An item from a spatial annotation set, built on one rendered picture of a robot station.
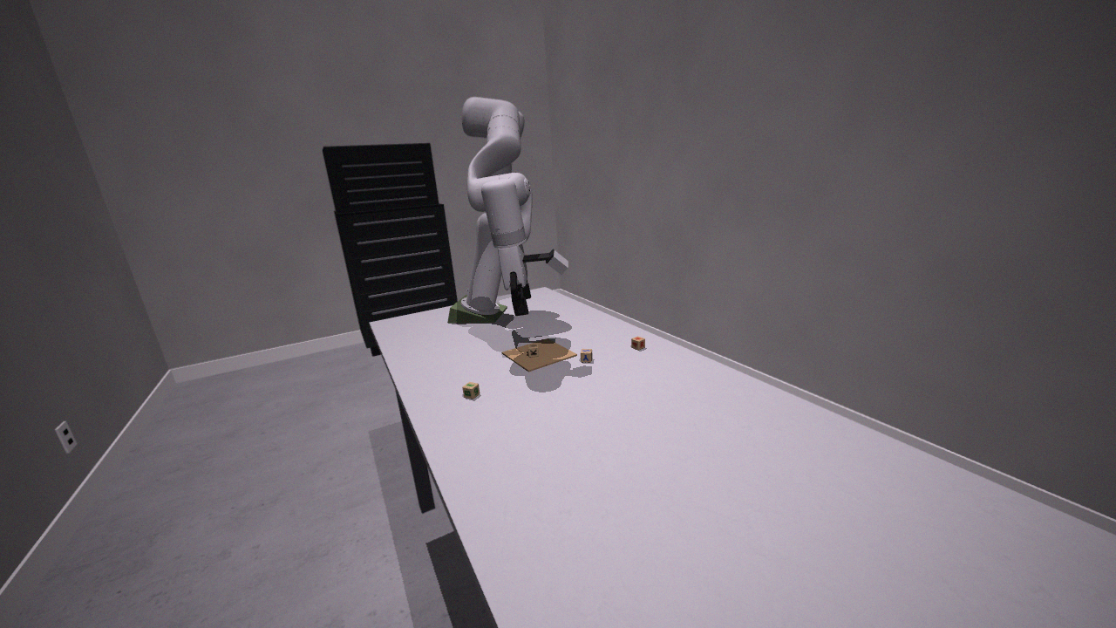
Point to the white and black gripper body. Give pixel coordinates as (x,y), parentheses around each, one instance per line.
(511,257)

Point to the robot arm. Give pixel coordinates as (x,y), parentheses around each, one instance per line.
(506,197)

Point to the tan flat square mat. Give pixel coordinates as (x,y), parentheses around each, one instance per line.
(549,353)

